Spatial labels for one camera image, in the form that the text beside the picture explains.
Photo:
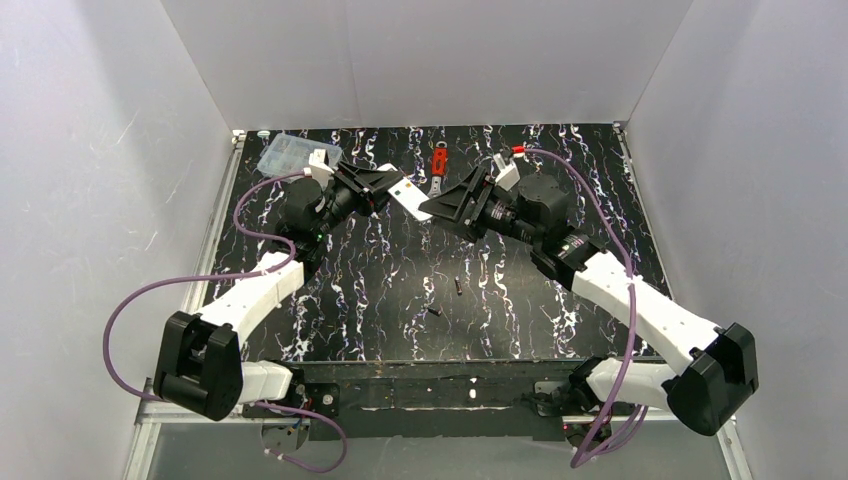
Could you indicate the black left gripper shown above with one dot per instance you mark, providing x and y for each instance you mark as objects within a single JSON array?
[{"x": 357, "y": 187}]

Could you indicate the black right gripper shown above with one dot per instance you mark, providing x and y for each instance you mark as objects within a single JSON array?
[{"x": 477, "y": 201}]

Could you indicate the white air conditioner remote control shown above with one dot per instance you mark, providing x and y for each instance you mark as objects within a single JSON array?
[{"x": 405, "y": 192}]

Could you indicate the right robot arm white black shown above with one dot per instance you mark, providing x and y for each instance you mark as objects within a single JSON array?
[{"x": 707, "y": 372}]

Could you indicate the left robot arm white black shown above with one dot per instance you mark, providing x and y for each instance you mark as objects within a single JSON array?
[{"x": 200, "y": 365}]

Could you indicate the clear plastic screw box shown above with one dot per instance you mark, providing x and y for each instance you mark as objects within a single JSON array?
[{"x": 287, "y": 154}]

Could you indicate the red handled adjustable wrench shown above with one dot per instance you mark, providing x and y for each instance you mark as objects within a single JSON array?
[{"x": 438, "y": 168}]

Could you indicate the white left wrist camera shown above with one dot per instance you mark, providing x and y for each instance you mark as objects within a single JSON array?
[{"x": 318, "y": 169}]

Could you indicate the black front mounting rail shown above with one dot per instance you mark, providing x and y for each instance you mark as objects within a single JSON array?
[{"x": 427, "y": 399}]

